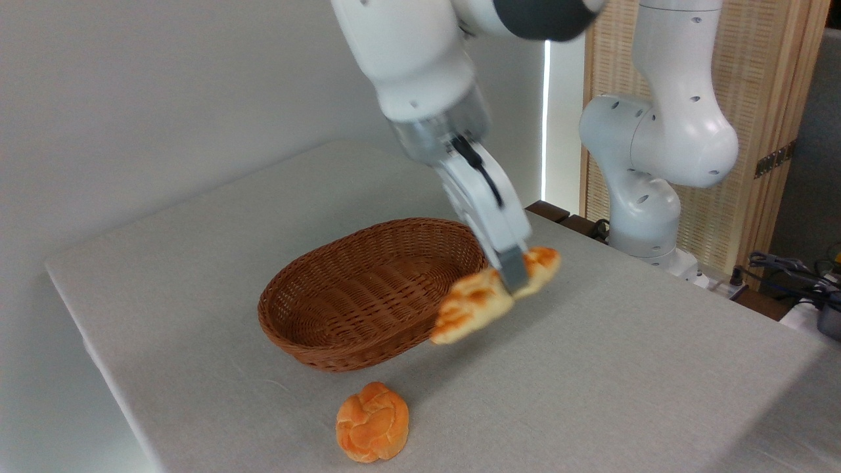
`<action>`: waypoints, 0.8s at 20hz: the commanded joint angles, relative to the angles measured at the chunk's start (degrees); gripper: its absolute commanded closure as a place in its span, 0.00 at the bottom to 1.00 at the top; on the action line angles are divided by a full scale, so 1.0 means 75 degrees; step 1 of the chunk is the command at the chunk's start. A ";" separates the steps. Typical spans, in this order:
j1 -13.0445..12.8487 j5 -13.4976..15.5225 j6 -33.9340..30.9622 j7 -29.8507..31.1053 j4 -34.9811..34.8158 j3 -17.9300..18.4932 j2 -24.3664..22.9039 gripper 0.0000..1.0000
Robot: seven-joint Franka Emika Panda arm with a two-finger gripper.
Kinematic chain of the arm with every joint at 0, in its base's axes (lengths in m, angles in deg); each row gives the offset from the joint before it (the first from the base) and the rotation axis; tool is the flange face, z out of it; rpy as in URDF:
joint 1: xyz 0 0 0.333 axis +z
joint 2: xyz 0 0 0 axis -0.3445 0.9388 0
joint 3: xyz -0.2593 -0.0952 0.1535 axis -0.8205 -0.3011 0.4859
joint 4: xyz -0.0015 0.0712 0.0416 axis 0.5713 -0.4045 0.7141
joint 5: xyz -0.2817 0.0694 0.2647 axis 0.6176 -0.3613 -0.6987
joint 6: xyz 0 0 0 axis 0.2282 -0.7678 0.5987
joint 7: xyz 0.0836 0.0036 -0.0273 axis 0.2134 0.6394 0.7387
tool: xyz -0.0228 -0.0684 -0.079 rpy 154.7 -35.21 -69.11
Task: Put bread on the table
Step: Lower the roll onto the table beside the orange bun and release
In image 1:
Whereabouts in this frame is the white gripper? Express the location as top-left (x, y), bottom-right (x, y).
top-left (434, 135), bottom-right (534, 295)

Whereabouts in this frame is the long braided bread loaf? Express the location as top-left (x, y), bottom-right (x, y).
top-left (430, 246), bottom-right (563, 346)

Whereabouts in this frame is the round orange bread bun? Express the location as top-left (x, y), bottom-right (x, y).
top-left (335, 381), bottom-right (410, 464)

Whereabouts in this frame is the brown oval wicker basket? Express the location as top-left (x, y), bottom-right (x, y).
top-left (257, 217), bottom-right (490, 374)

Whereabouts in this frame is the black screen hinge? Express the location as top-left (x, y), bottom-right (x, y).
top-left (754, 139), bottom-right (798, 180)

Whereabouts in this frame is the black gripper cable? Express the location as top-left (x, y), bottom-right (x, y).
top-left (449, 134), bottom-right (506, 210)

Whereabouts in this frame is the black cable bundle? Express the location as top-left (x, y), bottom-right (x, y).
top-left (741, 251), bottom-right (841, 311)

